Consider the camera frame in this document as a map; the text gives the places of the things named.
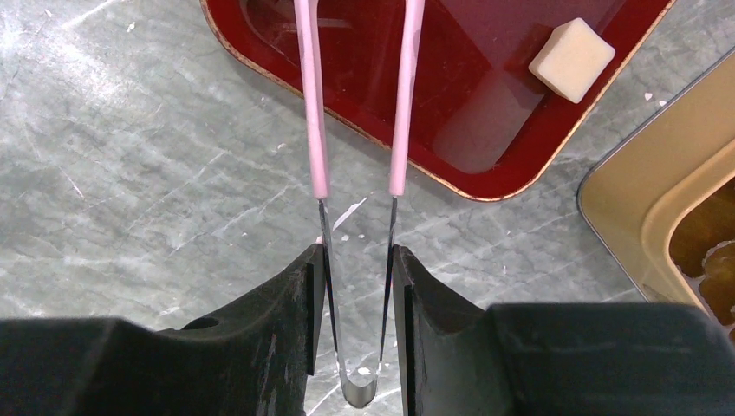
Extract red rectangular tray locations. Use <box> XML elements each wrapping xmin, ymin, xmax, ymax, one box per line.
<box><xmin>201</xmin><ymin>1</ymin><xmax>672</xmax><ymax>202</ymax></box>

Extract square white chocolate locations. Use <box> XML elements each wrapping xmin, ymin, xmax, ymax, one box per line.
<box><xmin>529</xmin><ymin>17</ymin><xmax>615</xmax><ymax>104</ymax></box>

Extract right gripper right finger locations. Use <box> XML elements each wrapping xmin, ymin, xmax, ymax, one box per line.
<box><xmin>393</xmin><ymin>246</ymin><xmax>734</xmax><ymax>415</ymax></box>

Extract gold chocolate box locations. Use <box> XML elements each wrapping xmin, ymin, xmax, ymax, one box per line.
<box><xmin>577</xmin><ymin>52</ymin><xmax>734</xmax><ymax>336</ymax></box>

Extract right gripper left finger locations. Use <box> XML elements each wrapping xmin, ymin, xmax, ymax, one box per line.
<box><xmin>1</xmin><ymin>244</ymin><xmax>325</xmax><ymax>415</ymax></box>

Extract pink metal tweezers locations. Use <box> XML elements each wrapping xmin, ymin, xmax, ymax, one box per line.
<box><xmin>295</xmin><ymin>1</ymin><xmax>426</xmax><ymax>409</ymax></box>

